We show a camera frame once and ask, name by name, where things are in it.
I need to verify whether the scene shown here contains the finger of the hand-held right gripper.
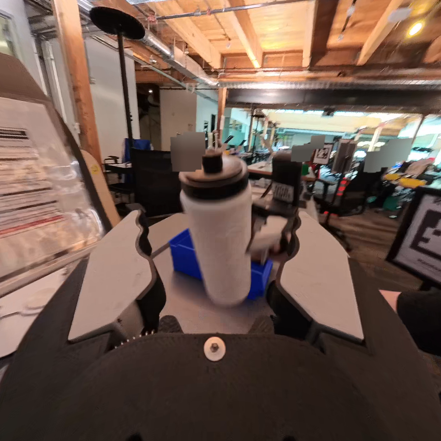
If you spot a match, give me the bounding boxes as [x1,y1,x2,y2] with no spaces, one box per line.
[246,215,290,255]

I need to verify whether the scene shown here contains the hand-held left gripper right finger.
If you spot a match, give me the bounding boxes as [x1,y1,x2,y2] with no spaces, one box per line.
[266,210,365,342]

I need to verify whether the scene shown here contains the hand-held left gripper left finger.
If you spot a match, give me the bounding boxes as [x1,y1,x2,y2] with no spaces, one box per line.
[67,209,167,342]

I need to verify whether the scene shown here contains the white bottle black cap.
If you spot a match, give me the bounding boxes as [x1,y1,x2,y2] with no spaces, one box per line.
[178,153,254,308]

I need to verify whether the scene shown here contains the blue plastic bin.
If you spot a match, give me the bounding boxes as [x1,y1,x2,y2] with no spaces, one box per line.
[168,228,274,301]

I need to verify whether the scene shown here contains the person's right forearm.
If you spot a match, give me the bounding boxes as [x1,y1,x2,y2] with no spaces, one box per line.
[378,289,403,313]

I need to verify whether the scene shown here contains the black red office chair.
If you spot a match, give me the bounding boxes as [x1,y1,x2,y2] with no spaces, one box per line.
[319,165,367,249]

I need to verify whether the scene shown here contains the black mesh office chair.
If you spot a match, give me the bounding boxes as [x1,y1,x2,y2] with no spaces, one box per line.
[132,147,183,218]

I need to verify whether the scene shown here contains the framed marker sign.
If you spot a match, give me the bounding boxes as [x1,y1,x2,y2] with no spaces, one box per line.
[385,186,441,290]

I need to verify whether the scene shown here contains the framed instruction sign board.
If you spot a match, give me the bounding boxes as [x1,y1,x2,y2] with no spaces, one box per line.
[0,52,121,297]

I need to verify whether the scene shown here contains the black floor lamp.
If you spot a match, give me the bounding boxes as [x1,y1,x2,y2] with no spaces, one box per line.
[89,6,146,149]

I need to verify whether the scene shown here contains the silver ventilation duct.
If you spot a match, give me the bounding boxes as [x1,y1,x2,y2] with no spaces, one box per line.
[77,0,228,88]

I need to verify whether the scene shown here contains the wooden post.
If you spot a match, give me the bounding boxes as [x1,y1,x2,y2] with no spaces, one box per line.
[51,0,103,164]

